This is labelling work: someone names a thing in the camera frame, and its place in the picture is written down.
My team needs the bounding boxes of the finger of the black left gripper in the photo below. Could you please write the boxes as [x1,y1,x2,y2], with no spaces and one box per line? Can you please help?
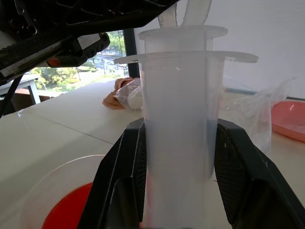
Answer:
[38,0,180,37]
[0,32,111,80]

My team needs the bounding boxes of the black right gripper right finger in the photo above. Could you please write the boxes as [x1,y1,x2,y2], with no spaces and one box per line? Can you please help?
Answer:
[213,117,305,229]

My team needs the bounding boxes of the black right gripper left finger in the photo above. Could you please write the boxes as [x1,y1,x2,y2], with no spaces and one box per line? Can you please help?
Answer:
[78,118,148,229]

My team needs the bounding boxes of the translucent plastic syringe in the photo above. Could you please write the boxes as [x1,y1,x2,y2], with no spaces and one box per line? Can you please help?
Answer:
[113,0,259,229]

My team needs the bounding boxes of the brown cardboard box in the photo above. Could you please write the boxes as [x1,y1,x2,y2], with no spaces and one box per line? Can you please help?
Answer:
[11,88,63,111]

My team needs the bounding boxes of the white background table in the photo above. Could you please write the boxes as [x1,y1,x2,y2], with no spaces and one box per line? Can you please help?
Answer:
[0,73,41,105]

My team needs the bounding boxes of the clear bowl with red base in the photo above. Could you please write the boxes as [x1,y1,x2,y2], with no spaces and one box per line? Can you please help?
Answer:
[20,154,106,229]

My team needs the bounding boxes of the large clear plastic bag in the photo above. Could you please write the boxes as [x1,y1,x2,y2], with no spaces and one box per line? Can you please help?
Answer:
[221,77,296,159]

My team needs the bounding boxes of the pink plastic tray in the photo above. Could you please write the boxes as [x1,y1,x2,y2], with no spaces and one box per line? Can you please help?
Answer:
[271,101,305,143]

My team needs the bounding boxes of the small clear bag, white contents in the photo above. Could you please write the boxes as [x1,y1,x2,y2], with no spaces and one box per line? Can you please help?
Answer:
[113,79,143,111]

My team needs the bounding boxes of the dark window frame post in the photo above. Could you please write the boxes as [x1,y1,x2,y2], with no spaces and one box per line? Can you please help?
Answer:
[123,28,141,78]

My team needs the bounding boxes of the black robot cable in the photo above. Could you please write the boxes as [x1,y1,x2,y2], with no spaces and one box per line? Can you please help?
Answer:
[0,74,24,120]

